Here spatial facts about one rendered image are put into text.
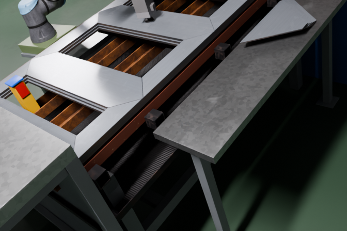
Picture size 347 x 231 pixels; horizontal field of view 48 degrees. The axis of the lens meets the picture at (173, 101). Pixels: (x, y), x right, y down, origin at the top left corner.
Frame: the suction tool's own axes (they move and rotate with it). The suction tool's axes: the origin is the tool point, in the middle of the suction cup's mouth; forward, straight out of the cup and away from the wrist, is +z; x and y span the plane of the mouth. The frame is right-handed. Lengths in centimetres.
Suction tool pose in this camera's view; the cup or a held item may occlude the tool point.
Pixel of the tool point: (150, 22)
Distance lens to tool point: 184.7
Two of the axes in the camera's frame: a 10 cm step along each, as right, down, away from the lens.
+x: -9.3, 0.1, 3.7
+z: 2.5, 7.5, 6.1
